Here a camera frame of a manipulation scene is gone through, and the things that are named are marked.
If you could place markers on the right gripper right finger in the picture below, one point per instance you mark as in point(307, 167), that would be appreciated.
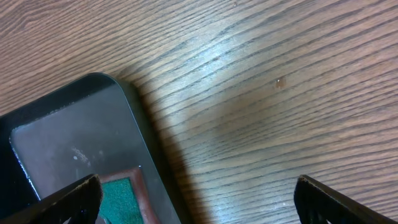
point(318, 203)

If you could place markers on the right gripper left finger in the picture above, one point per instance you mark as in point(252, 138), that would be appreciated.
point(78, 202)

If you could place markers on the green and red sponge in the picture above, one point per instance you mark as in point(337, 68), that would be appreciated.
point(125, 199)

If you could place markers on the black rectangular tray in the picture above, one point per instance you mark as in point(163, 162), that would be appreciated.
point(94, 125)

